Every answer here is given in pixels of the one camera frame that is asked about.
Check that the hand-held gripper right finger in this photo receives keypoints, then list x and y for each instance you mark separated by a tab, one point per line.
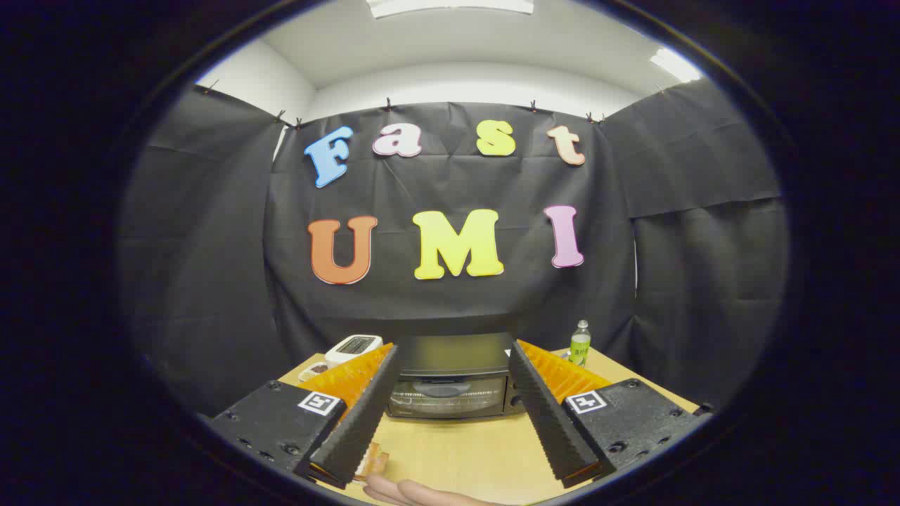
545	414

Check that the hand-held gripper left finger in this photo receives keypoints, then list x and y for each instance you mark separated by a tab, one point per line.
362	414

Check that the toasted sandwich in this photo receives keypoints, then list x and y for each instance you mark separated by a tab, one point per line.
374	462

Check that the black toaster oven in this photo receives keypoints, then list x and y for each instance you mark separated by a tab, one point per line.
450	358

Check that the white pop-up toaster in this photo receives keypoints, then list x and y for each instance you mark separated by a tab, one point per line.
351	348

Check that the small white dish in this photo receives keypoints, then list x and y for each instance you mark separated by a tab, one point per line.
314	370

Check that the green label drink bottle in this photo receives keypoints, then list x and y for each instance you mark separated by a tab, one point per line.
580	348

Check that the ceiling light panel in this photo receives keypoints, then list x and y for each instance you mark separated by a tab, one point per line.
675	65
450	5

